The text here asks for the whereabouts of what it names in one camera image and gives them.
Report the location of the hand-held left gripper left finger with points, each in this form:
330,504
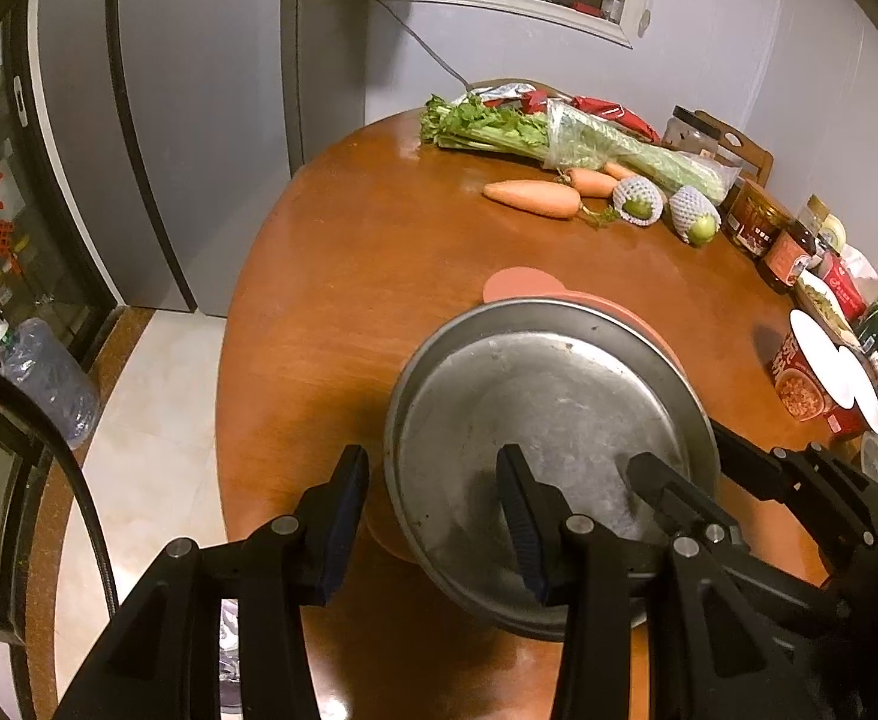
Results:
341,525

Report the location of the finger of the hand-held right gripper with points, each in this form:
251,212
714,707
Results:
664,487
746,465

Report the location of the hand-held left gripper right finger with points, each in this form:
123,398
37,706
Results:
518,525

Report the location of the steel plate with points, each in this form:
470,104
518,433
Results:
544,405

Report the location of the white dish of pickled vegetables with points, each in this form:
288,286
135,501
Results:
821,307

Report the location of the red tissue pack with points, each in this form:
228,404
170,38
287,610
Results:
847,289

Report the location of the dark sauce bottle orange cap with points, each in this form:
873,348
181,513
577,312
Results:
784,259

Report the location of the chili sauce jar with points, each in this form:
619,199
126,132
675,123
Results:
754,221

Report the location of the green fruit in foam net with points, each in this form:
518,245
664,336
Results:
638,202
698,221

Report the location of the wooden chair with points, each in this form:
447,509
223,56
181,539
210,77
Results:
750,154

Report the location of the small carrot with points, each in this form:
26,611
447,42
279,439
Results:
593,181

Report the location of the large carrot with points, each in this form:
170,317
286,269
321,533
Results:
533,197

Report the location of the large water jug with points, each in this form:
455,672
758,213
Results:
49,382

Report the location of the celery in plastic bag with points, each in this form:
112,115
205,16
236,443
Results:
634,150

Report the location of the clear jar with black lid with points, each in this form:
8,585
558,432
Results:
690,133

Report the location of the silver and red snack packet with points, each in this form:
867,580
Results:
514,94

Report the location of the grey refrigerator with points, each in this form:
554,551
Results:
184,127

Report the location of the glass door with red decorations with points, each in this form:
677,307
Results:
27,202

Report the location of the small jar on windowsill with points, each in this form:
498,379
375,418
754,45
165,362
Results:
612,6

